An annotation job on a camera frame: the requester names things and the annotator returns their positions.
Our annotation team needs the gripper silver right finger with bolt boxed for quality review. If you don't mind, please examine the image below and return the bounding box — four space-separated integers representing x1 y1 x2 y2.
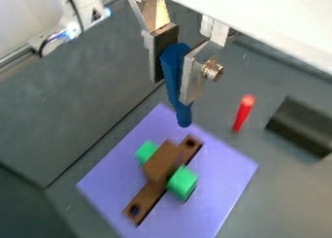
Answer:
178 16 236 105

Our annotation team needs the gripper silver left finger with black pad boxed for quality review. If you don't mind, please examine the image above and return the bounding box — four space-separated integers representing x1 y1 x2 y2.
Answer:
128 0 178 83

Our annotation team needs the blue hexagonal peg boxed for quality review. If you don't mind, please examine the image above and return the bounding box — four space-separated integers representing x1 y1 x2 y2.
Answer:
160 43 192 127

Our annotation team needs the black angled fixture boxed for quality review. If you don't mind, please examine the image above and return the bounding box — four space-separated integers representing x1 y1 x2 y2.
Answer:
265 96 332 157

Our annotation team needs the red hexagonal peg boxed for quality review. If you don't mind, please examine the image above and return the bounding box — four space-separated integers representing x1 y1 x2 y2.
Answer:
232 94 256 132

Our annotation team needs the brown cross bar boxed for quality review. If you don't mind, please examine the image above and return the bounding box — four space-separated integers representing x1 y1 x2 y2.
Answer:
122 135 204 226

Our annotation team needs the purple base block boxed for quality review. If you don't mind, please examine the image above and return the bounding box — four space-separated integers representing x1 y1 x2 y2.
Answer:
74 102 261 238

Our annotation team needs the green block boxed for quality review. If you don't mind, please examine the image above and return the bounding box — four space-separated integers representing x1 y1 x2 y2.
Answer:
134 136 202 201

